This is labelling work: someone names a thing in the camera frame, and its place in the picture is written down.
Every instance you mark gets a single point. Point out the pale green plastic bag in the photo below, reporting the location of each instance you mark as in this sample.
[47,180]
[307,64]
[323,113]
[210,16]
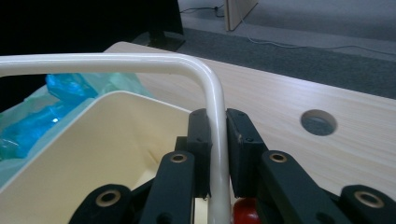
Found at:
[18,107]

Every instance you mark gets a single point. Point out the black curtain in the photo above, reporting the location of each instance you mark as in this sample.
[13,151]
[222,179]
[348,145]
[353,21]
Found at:
[77,25]

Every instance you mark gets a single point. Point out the white trash bin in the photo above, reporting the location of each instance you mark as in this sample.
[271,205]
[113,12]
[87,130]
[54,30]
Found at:
[93,140]

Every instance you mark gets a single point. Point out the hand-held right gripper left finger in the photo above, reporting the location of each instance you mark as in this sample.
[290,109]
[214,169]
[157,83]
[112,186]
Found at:
[200,155]

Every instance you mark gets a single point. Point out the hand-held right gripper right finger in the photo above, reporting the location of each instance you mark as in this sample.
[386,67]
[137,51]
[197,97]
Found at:
[244,155]

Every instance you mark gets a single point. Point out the red bin knob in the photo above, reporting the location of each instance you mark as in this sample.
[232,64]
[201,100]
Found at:
[245,213]

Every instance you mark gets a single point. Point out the light wooden desk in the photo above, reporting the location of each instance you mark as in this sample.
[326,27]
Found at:
[238,14]

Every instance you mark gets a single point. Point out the blue plastic bag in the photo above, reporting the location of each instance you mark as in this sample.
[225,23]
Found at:
[71,87]

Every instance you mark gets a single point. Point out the black stand base striped tape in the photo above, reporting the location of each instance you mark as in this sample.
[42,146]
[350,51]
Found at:
[162,42]

